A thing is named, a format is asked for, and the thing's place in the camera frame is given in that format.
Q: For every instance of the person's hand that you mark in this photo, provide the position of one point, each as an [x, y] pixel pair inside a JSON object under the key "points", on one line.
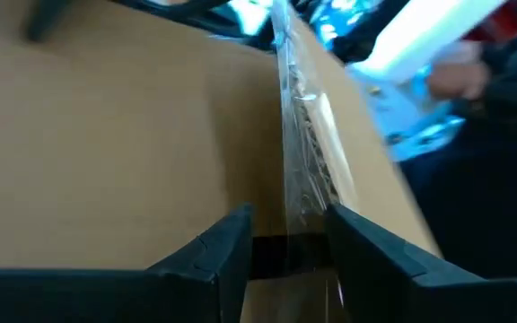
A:
{"points": [[458, 74]]}

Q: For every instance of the person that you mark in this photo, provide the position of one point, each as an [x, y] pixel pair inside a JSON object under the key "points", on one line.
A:
{"points": [[487, 179]]}

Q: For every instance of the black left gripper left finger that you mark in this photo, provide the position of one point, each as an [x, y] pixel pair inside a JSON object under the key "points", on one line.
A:
{"points": [[106, 296]]}

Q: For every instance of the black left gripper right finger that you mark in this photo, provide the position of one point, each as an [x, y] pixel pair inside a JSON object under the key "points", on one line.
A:
{"points": [[420, 296]]}

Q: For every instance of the clear packing tape strip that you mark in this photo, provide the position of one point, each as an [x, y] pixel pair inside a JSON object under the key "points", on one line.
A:
{"points": [[296, 170]]}

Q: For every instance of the brown cardboard box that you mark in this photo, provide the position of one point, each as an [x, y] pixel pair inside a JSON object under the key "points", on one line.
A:
{"points": [[106, 134]]}

